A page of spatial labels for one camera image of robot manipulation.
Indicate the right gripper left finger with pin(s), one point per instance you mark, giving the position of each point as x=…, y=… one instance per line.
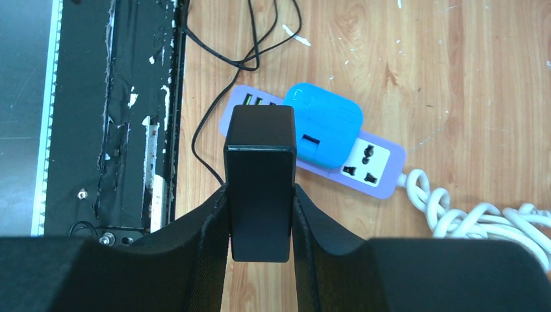
x=180, y=267

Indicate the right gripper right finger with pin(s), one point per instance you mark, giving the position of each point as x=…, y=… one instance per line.
x=336, y=270

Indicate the purple USB power strip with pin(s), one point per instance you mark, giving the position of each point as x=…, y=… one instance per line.
x=373, y=167

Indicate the black power adapter brick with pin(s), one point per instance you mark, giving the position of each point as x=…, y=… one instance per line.
x=260, y=164

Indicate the blue square plug adapter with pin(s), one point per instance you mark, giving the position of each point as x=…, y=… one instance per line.
x=326, y=124

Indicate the white purple-strip cord plug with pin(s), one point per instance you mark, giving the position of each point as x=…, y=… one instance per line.
x=522, y=225

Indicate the black mounting base rail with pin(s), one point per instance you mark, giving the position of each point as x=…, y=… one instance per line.
x=109, y=135

